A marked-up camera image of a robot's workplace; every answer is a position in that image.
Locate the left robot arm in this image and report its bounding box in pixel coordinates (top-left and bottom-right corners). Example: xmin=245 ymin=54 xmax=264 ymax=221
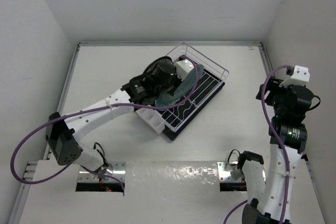
xmin=46 ymin=57 xmax=190 ymax=171

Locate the black drip tray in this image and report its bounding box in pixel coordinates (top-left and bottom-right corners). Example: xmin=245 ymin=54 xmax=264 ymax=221
xmin=149 ymin=55 xmax=226 ymax=142

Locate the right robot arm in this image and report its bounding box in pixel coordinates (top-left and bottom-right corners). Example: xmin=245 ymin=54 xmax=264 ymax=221
xmin=234 ymin=78 xmax=316 ymax=223

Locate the white wire dish rack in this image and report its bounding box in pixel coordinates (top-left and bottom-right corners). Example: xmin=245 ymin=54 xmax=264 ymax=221
xmin=156 ymin=42 xmax=229 ymax=139

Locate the dark rimmed cream plate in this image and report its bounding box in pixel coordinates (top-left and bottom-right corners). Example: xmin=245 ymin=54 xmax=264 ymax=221
xmin=143 ymin=56 xmax=175 ymax=77

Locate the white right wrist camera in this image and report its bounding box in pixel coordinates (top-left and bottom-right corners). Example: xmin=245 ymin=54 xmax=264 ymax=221
xmin=279 ymin=65 xmax=310 ymax=88

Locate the white cutlery holder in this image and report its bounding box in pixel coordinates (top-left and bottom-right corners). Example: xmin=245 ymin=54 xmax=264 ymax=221
xmin=136 ymin=108 xmax=165 ymax=134

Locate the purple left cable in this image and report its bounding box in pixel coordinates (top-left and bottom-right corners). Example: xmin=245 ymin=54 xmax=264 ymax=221
xmin=9 ymin=55 xmax=200 ymax=190

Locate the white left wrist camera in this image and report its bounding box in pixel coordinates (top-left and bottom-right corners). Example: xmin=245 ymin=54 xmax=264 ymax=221
xmin=173 ymin=60 xmax=194 ymax=81

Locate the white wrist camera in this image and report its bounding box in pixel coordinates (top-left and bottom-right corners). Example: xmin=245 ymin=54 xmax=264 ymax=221
xmin=173 ymin=60 xmax=194 ymax=81
xmin=279 ymin=65 xmax=310 ymax=88

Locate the plain teal plate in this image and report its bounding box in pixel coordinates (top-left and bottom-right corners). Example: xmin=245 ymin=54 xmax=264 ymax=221
xmin=155 ymin=64 xmax=204 ymax=107

